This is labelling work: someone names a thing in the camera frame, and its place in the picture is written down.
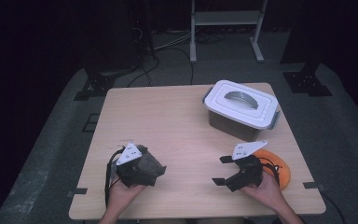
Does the black stand base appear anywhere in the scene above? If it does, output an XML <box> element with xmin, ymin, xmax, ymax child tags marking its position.
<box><xmin>282</xmin><ymin>62</ymin><xmax>334</xmax><ymax>97</ymax></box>
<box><xmin>73</xmin><ymin>73</ymin><xmax>116</xmax><ymax>102</ymax></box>

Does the dark equipment rack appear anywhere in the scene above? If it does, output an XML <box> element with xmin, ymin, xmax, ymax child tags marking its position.
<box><xmin>127</xmin><ymin>0</ymin><xmax>157</xmax><ymax>60</ymax></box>

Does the grey fluffy cloth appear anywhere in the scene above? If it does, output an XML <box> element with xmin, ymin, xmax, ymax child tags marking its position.
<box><xmin>115</xmin><ymin>144</ymin><xmax>168</xmax><ymax>188</ymax></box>

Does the left hand-held gripper cable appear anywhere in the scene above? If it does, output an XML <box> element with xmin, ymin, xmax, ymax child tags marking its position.
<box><xmin>104</xmin><ymin>148</ymin><xmax>124</xmax><ymax>209</ymax></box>

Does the black floor tape square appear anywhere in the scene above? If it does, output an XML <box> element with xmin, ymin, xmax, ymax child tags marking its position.
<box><xmin>82</xmin><ymin>113</ymin><xmax>101</xmax><ymax>133</ymax></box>

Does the person's left hand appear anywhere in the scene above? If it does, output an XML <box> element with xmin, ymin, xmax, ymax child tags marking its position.
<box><xmin>106</xmin><ymin>179</ymin><xmax>147</xmax><ymax>216</ymax></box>

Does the hand-held gripper cable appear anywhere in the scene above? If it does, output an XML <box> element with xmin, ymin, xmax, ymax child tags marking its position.
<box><xmin>257</xmin><ymin>157</ymin><xmax>282</xmax><ymax>188</ymax></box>
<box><xmin>104</xmin><ymin>148</ymin><xmax>124</xmax><ymax>209</ymax></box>

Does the right hand-held gripper cable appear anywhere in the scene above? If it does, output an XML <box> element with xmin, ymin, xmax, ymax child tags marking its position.
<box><xmin>257</xmin><ymin>157</ymin><xmax>282</xmax><ymax>188</ymax></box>

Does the thin black cable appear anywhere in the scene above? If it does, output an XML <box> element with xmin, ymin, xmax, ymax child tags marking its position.
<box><xmin>321</xmin><ymin>188</ymin><xmax>347</xmax><ymax>224</ymax></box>

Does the black floor cable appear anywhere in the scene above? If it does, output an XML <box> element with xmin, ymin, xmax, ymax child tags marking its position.
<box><xmin>164</xmin><ymin>46</ymin><xmax>196</xmax><ymax>86</ymax></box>
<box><xmin>126</xmin><ymin>55</ymin><xmax>161</xmax><ymax>89</ymax></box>

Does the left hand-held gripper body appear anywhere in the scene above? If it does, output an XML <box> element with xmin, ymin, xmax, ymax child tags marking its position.
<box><xmin>115</xmin><ymin>142</ymin><xmax>143</xmax><ymax>188</ymax></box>

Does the white metal stand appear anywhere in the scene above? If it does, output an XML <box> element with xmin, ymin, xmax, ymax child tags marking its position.
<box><xmin>189</xmin><ymin>0</ymin><xmax>269</xmax><ymax>64</ymax></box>

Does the grey plastic container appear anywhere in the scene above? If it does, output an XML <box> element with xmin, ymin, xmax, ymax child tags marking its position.
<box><xmin>202</xmin><ymin>79</ymin><xmax>282</xmax><ymax>131</ymax></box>

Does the grey transparent storage box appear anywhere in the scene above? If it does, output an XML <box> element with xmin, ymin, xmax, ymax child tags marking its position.
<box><xmin>208</xmin><ymin>110</ymin><xmax>262</xmax><ymax>143</ymax></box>

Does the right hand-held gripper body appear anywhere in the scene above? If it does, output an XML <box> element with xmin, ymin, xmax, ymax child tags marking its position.
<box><xmin>225</xmin><ymin>140</ymin><xmax>269</xmax><ymax>192</ymax></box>

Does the orange plush toy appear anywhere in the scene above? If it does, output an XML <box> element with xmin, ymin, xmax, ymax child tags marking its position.
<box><xmin>251</xmin><ymin>148</ymin><xmax>292</xmax><ymax>191</ymax></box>

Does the person's right hand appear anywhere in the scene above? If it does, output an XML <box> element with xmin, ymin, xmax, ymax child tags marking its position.
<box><xmin>241</xmin><ymin>172</ymin><xmax>290</xmax><ymax>217</ymax></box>

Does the white floor cable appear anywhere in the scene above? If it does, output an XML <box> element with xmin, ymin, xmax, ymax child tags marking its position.
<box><xmin>153</xmin><ymin>31</ymin><xmax>194</xmax><ymax>51</ymax></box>

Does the black tape piece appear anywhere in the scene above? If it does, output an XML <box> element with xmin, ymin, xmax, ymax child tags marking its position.
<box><xmin>302</xmin><ymin>181</ymin><xmax>325</xmax><ymax>190</ymax></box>
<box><xmin>66</xmin><ymin>188</ymin><xmax>89</xmax><ymax>199</ymax></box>

